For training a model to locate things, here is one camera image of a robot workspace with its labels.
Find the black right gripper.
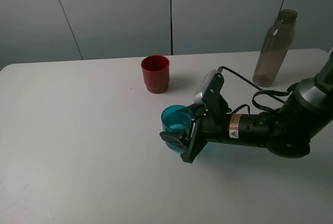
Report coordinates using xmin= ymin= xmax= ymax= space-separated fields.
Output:
xmin=159 ymin=73 xmax=231 ymax=163

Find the teal translucent plastic cup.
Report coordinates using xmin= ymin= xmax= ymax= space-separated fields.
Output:
xmin=161 ymin=105 xmax=195 ymax=153

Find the smoky translucent water bottle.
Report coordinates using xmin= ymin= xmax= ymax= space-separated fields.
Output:
xmin=252 ymin=9 xmax=298 ymax=87

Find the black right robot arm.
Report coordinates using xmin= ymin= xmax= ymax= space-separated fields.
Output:
xmin=160 ymin=59 xmax=332 ymax=163

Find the red plastic cup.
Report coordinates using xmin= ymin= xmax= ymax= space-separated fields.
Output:
xmin=141 ymin=55 xmax=170 ymax=94

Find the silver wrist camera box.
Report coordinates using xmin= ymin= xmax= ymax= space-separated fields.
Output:
xmin=194 ymin=69 xmax=219 ymax=105

